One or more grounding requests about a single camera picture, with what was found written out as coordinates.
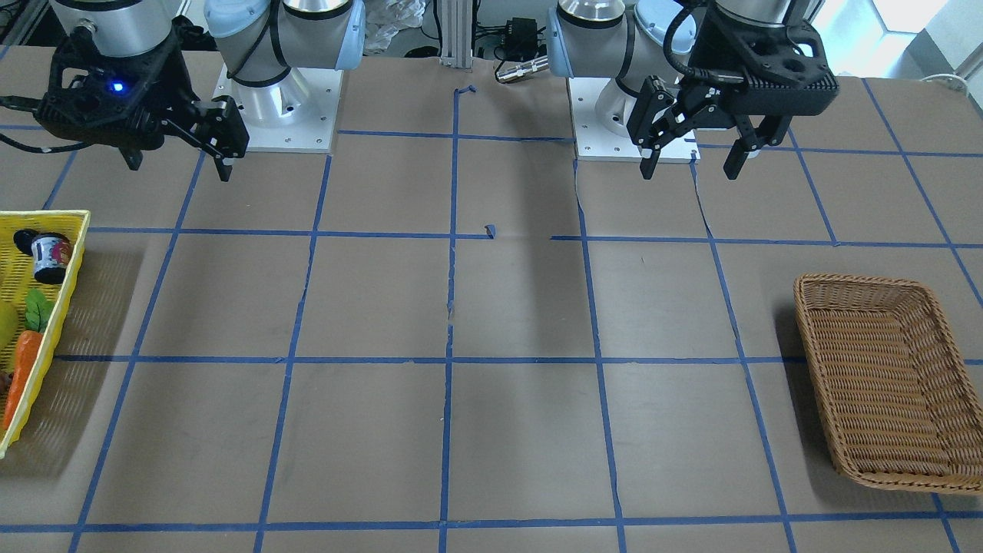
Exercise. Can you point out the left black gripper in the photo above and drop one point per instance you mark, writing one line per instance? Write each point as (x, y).
(700, 97)

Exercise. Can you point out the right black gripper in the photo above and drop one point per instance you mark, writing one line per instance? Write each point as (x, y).
(159, 94)

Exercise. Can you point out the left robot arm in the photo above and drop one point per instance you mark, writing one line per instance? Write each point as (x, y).
(686, 65)

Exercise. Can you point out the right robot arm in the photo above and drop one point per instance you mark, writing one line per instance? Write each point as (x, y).
(260, 41)

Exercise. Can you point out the metal connector plug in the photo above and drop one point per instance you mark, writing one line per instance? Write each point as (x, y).
(524, 69)

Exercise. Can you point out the small labelled black bottle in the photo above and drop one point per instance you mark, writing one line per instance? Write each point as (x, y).
(50, 251)

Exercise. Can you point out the yellow plastic basket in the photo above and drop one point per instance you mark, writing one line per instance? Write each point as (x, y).
(17, 278)

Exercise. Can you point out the orange toy carrot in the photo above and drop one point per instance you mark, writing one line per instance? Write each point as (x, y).
(38, 309)

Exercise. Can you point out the brown wicker basket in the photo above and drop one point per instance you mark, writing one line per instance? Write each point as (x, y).
(897, 406)

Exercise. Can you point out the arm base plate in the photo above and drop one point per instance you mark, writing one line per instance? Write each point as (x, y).
(297, 115)
(599, 111)

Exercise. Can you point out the aluminium frame post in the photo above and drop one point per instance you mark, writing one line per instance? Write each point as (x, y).
(457, 24)

